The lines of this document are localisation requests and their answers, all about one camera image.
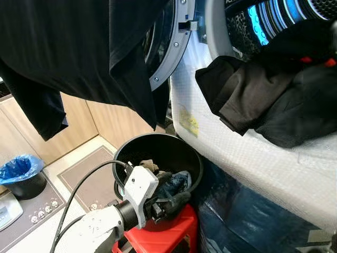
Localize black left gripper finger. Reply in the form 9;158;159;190
161;191;192;221
154;170;175;190

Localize blue denim garment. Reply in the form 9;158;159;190
158;170;193;198

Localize white bubble-wrapped washing machine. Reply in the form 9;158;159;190
170;0;337;232

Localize tan cloth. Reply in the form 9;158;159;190
138;159;161;174

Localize red plastic stool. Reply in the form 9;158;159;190
112;203;199;253

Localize black plastic bucket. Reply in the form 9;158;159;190
112;133;203;198

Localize yellow washer sticker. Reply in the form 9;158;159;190
179;108;200;138

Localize dark blue printed plastic film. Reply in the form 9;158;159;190
192;155;337;253

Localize light wooden cabinet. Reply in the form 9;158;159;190
0;92;166;167

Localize brown-black garment with red trim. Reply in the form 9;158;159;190
195;53;337;137

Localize grey mat with paw prints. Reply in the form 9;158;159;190
0;182;66;253

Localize grey round washer door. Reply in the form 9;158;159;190
145;0;200;91

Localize black bin with blue bag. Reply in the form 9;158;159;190
0;154;48;201

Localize white bathroom scale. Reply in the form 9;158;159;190
0;191;24;231

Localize plain black garment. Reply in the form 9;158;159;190
255;63;337;149

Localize black hanging t-shirt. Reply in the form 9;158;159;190
0;0;172;142

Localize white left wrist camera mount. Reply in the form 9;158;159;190
123;165;160;230

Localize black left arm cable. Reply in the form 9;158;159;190
50;160;132;253

